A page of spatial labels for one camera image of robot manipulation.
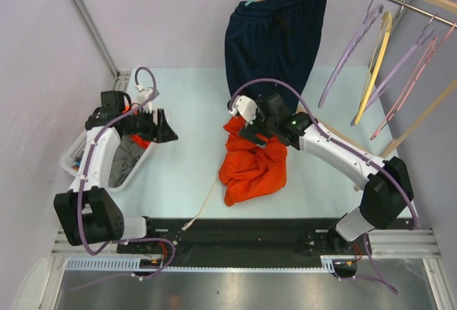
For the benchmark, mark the yellow hanger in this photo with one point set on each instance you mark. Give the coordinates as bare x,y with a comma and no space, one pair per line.
375,63

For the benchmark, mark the white cable duct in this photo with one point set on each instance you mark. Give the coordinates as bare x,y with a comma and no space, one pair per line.
149,265

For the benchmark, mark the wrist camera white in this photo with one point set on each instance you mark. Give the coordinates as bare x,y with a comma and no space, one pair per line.
244,107
145,98

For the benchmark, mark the orange shorts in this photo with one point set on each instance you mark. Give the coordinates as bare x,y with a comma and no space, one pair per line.
249,170

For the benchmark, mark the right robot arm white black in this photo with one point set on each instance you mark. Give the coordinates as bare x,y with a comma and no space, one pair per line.
385,183

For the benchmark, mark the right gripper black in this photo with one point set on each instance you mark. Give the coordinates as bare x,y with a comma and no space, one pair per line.
250,131

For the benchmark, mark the white laundry basket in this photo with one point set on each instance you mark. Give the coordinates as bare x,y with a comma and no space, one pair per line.
116,139

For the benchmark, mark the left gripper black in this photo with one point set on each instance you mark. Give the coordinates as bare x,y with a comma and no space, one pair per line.
161,132

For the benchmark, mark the aluminium frame post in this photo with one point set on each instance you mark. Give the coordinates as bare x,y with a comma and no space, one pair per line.
94,34

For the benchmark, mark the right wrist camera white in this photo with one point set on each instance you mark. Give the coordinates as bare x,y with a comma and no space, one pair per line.
244,107

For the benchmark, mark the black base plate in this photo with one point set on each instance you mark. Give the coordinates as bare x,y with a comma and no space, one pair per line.
258,243

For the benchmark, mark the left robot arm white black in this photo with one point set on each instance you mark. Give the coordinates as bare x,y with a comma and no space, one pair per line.
87,213

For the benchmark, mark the navy blue shorts hanging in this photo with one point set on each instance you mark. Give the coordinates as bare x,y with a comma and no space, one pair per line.
276,43

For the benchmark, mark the purple notched hanger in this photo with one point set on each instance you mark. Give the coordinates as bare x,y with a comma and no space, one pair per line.
370,18

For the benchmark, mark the grey garment in basket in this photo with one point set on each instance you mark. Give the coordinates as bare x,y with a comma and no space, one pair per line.
126,157

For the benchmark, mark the pink hanger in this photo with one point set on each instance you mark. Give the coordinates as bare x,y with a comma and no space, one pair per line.
433,45

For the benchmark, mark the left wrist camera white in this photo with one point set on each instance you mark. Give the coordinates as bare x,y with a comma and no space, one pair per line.
145,98

